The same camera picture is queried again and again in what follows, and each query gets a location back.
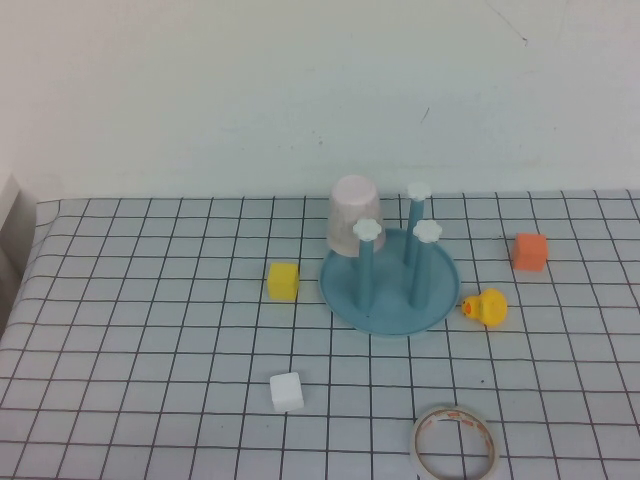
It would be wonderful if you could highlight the yellow rubber duck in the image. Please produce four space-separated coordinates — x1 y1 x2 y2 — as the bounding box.
460 288 509 329

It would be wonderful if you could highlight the yellow foam cube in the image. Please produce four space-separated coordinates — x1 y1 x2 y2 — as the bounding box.
267 262 300 302

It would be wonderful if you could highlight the grey side board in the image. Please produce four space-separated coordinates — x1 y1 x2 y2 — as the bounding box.
0 172 37 331

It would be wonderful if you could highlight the pink marbled cup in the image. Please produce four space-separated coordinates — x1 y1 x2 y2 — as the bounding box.
324 174 387 259

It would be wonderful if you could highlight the orange foam cube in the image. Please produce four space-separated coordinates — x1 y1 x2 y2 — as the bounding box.
511 232 550 273

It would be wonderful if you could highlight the grid-patterned tablecloth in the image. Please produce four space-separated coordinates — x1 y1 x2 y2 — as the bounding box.
0 188 640 480

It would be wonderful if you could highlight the blue cup stand with pegs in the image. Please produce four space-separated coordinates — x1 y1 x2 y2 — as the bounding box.
318 182 461 340

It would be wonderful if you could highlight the white foam cube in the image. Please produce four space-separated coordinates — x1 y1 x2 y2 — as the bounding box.
269 371 305 413

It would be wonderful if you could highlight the white tape roll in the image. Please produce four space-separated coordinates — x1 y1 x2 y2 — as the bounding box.
410 404 500 480

